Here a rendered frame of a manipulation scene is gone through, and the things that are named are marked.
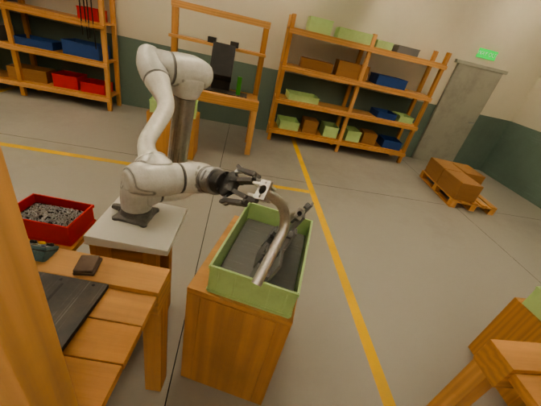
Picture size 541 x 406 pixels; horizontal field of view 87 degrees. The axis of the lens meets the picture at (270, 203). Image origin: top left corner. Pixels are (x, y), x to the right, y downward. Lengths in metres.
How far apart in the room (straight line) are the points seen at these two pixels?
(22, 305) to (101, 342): 0.65
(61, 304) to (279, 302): 0.84
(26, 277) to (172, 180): 0.48
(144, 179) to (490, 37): 7.42
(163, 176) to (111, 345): 0.61
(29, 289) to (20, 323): 0.05
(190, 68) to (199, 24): 4.94
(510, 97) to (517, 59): 0.79
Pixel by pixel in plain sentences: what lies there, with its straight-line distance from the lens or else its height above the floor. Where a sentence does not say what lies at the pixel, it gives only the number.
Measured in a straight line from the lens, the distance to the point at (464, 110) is 7.87.
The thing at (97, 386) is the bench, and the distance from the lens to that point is 1.14.
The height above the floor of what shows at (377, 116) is 0.87.
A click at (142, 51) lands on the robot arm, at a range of 1.37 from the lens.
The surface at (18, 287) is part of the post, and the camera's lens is 0.57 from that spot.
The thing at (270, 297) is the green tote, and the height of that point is 0.89.
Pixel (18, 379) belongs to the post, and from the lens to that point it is 0.67.
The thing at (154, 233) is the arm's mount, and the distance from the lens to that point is 1.59.
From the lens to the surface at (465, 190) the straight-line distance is 5.65.
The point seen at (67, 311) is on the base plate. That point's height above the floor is 0.90.
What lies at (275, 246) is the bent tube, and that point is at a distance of 0.81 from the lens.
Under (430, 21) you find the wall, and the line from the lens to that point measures 7.08.
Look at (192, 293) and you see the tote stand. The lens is 1.47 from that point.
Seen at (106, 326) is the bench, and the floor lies 0.88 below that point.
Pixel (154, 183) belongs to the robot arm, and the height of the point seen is 1.44.
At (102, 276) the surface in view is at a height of 0.90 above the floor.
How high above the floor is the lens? 1.88
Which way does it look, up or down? 31 degrees down
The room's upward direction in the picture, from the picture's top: 13 degrees clockwise
